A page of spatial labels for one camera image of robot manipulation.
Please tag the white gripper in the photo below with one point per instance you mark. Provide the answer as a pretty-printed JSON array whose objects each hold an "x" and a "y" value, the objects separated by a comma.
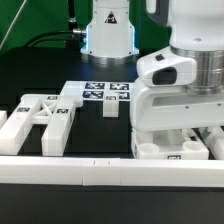
[{"x": 178, "y": 89}]

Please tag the white chair seat part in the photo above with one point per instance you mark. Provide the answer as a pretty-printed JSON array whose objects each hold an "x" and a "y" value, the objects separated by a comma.
[{"x": 179, "y": 144}]

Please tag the white right fence bar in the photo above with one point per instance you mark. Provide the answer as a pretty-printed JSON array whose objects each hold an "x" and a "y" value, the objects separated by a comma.
[{"x": 214, "y": 140}]

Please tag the white fence bar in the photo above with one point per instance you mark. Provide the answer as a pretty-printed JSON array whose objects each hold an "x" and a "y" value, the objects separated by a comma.
[
  {"x": 214, "y": 140},
  {"x": 3, "y": 118},
  {"x": 111, "y": 172}
]

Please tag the white marker base sheet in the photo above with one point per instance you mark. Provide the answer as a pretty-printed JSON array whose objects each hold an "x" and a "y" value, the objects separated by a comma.
[{"x": 97, "y": 91}]

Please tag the black vertical pole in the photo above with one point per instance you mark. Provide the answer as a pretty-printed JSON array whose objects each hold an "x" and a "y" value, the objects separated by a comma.
[{"x": 71, "y": 11}]

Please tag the white front fence bar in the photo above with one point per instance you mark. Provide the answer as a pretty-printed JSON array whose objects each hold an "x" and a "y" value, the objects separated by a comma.
[{"x": 111, "y": 172}]

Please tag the white left fence bar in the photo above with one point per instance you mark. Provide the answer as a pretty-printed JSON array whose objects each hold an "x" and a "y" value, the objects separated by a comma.
[{"x": 3, "y": 118}]

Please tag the white chair back frame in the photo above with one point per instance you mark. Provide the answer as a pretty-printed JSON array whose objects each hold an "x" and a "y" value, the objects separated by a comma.
[{"x": 56, "y": 112}]

